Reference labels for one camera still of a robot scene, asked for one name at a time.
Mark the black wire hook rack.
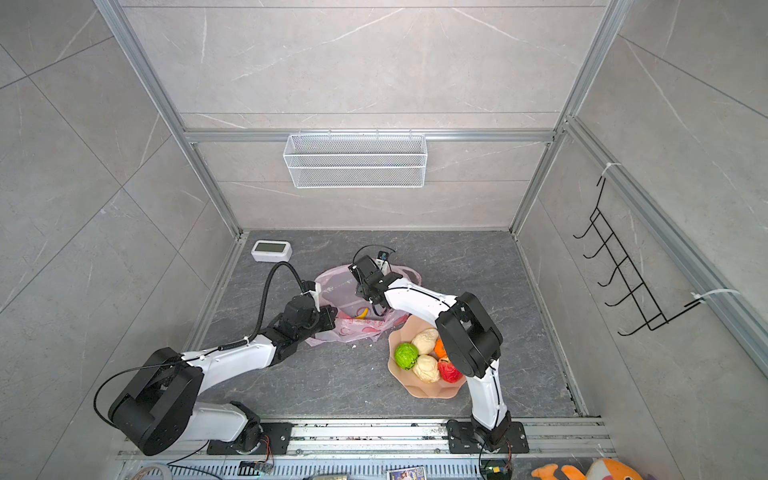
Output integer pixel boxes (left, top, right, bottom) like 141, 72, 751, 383
572, 177, 740, 338

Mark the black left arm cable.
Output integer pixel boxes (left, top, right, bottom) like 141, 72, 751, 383
248, 261, 310, 343

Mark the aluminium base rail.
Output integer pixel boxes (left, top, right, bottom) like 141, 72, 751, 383
109, 417, 617, 479

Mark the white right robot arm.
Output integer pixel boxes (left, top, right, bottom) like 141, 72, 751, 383
349, 255, 512, 451

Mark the red fake apple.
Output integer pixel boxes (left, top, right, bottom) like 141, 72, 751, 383
438, 357, 464, 384

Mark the pink printed plastic bag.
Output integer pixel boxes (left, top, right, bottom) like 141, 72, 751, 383
306, 265, 409, 347

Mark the white wire mesh basket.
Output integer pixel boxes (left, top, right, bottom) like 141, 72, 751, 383
283, 133, 428, 189

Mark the orange plush toy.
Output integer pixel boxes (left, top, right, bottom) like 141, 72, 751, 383
531, 458, 644, 480

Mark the white digital clock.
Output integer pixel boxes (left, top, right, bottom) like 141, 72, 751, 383
250, 239, 293, 263

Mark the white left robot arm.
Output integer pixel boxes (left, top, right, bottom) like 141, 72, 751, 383
104, 294, 338, 456

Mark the peach scalloped plastic bowl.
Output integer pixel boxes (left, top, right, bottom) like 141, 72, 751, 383
388, 316, 467, 399

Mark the large orange fake orange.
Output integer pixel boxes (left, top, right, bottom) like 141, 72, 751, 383
434, 338, 447, 359

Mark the green fake fruit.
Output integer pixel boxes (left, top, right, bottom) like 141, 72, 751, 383
393, 342, 420, 371

